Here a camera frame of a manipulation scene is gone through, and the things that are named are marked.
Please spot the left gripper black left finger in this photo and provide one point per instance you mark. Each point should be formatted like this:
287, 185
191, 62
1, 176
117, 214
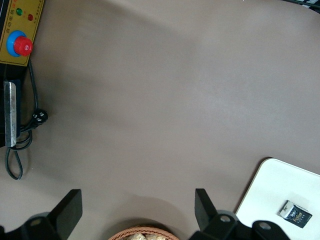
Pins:
67, 212

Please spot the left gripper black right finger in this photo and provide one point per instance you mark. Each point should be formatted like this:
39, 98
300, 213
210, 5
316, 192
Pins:
203, 212

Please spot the cream plastic tray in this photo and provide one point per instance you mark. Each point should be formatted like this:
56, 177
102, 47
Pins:
275, 180

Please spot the round wicker basket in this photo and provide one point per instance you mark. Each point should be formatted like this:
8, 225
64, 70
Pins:
117, 233

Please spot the crispy rice snack pack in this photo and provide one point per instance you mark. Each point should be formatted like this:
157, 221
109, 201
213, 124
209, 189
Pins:
155, 237
135, 237

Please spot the small black carton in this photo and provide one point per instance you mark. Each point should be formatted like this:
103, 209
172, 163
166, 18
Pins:
296, 215

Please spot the silver metal bar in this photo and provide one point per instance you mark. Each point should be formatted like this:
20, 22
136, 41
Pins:
10, 112

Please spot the red emergency stop button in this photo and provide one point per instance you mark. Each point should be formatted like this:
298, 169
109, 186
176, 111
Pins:
22, 46

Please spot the black and yellow control box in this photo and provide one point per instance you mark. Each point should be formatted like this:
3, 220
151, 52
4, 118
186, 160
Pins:
22, 15

